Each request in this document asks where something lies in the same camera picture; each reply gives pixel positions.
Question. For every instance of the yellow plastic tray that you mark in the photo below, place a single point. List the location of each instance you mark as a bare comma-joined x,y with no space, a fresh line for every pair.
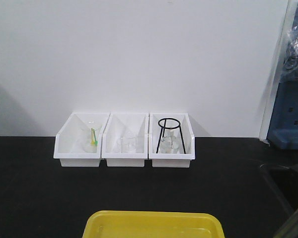
149,224

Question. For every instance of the blue perforated rack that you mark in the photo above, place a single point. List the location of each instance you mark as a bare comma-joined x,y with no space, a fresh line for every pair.
283,128

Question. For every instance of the white storage bin right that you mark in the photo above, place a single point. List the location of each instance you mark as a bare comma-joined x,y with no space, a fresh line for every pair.
179,160

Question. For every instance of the white storage bin left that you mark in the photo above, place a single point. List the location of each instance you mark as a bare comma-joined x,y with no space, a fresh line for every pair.
67,143

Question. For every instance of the white vertical frame post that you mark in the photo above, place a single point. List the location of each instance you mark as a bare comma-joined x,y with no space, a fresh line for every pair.
271,88

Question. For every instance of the white storage bin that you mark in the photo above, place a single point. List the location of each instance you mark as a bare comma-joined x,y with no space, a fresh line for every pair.
67,143
118,124
179,160

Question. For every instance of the green yellow plastic stick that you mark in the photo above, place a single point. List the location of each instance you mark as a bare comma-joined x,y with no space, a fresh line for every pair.
93,141

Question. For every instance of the black wire tripod stand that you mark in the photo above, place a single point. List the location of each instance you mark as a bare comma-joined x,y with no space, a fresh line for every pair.
173,124

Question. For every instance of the clear glass funnel beaker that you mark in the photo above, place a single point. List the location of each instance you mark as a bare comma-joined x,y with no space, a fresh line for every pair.
86,136

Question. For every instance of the clear glass flask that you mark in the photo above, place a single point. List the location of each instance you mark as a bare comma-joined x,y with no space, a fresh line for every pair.
169,143

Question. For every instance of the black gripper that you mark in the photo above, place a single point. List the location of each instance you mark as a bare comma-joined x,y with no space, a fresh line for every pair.
289,229

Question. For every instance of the white storage bin middle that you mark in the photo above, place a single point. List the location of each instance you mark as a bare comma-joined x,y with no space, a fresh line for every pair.
118,124

